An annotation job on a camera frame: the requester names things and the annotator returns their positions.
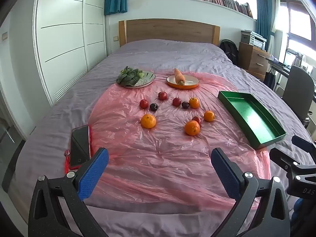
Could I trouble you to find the wooden dresser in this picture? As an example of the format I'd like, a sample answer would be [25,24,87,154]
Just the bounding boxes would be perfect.
[238,42,272,79]

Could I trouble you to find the carrot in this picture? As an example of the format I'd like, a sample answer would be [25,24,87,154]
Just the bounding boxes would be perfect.
[174,68,186,86]

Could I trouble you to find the white wardrobe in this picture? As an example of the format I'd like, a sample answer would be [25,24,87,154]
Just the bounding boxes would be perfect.
[32,0,109,106]

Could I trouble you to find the white printer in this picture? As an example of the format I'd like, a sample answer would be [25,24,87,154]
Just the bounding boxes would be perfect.
[249,33,267,50]

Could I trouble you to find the desk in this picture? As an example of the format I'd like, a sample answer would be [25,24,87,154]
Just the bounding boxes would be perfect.
[268,54,297,79]

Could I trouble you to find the blue garment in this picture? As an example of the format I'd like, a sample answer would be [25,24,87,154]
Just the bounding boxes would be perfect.
[291,197,305,228]

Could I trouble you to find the pink plastic sheet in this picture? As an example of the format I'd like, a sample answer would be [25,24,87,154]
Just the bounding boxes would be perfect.
[87,70,271,210]

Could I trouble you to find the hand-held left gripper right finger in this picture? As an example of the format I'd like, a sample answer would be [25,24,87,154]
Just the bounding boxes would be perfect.
[211,148,290,237]

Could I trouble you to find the purple bed sheet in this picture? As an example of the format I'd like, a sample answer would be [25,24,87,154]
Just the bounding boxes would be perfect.
[15,39,313,237]

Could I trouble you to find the patterned grey plate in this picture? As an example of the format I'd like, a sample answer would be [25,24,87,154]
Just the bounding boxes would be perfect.
[118,71,156,89]

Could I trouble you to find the black bag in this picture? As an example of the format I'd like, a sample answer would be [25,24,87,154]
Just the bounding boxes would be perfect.
[263,69,276,90]

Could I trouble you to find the leafy green vegetable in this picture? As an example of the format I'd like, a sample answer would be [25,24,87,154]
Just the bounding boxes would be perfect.
[117,66,144,86]

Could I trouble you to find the wooden headboard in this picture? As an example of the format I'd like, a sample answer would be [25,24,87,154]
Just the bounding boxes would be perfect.
[119,19,220,47]

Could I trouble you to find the black backpack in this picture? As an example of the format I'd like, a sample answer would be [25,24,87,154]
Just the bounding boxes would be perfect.
[219,39,239,63]

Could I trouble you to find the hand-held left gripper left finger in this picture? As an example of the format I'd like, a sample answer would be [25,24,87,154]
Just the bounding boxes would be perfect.
[28,147,110,237]

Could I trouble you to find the orange rimmed plate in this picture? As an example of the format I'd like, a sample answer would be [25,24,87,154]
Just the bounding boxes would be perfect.
[166,75,199,89]

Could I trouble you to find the black smartphone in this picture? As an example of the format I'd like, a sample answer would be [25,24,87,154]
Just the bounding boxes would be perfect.
[69,125,91,169]

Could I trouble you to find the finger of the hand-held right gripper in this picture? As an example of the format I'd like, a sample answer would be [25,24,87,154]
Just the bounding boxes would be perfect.
[291,134,316,153]
[270,148,316,182]

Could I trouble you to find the grey office chair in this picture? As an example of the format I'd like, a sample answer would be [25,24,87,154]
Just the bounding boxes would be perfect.
[281,65,316,129]

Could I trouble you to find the window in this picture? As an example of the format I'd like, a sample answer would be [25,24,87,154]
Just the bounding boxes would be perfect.
[280,0,316,65]

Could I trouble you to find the green tray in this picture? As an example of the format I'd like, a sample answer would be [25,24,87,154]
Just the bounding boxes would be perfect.
[217,90,287,150]

